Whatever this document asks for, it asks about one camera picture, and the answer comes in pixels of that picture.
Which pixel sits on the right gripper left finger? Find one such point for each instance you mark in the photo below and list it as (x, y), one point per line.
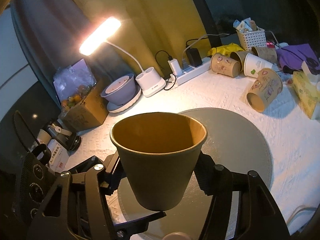
(76, 208)

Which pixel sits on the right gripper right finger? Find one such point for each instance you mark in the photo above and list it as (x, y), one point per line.
(258, 215)

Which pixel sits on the plain brown paper cup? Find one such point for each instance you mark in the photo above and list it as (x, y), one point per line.
(158, 152)

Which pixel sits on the patterned cup lying front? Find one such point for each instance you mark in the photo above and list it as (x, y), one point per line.
(264, 90)

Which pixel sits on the patterned cup lying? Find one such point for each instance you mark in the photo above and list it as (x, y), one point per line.
(221, 64)
(264, 90)

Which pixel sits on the white paper cup green print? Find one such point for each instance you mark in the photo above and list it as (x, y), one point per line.
(253, 65)

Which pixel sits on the patterned cup lying left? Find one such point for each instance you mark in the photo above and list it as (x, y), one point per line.
(221, 64)

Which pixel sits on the brown cup lying back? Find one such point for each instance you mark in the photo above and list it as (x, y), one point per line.
(240, 56)

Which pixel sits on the brown cup lying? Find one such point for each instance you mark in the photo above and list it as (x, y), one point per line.
(268, 54)
(240, 56)

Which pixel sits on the brown cup lying rear right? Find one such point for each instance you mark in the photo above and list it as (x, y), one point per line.
(268, 54)

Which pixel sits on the operator thumb tip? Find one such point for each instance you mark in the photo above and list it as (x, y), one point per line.
(177, 236)

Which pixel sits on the white medicine box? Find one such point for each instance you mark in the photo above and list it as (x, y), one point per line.
(59, 156)

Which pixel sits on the grey round placemat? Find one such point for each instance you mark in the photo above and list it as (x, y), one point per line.
(234, 142)

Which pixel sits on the black coffee grinder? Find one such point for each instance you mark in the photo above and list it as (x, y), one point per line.
(69, 140)

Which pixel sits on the cardboard box with fruit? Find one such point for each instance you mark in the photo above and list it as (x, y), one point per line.
(78, 91)

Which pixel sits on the purple bowl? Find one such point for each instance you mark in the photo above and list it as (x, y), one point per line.
(121, 91)

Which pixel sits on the yellow tissue box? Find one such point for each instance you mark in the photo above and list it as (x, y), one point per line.
(308, 95)

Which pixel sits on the white power strip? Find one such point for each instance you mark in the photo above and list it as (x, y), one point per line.
(191, 72)

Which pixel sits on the white desk lamp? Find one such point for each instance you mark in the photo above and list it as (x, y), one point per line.
(148, 79)

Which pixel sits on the white usb charger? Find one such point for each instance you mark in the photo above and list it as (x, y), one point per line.
(175, 67)

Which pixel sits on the yellow plastic bag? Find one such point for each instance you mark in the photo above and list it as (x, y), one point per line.
(224, 49)

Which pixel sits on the purple cloth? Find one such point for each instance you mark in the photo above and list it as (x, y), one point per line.
(291, 58)

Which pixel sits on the black power adapter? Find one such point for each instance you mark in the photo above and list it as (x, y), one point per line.
(194, 57)

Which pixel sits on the white plastic basket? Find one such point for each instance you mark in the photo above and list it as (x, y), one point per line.
(252, 39)

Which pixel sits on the yellow curtain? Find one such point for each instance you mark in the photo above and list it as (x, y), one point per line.
(149, 28)

